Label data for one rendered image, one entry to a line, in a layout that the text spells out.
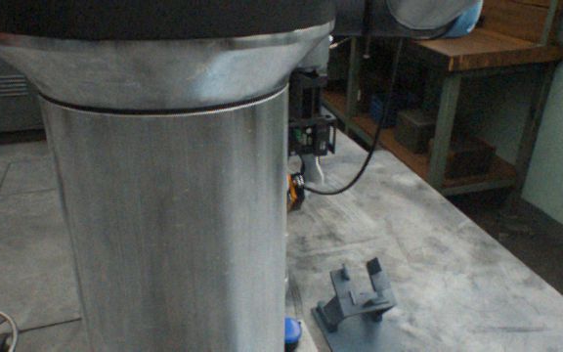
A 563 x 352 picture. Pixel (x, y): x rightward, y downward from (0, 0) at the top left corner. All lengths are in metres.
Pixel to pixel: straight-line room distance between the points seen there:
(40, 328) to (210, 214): 1.95
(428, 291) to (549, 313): 0.18
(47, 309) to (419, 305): 1.61
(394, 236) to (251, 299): 0.80
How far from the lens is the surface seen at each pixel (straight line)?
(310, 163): 0.74
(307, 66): 0.63
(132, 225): 0.16
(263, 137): 0.16
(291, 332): 0.66
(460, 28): 0.54
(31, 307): 2.20
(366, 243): 0.95
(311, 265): 0.88
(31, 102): 3.57
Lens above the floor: 1.34
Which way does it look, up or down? 28 degrees down
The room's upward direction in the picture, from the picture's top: straight up
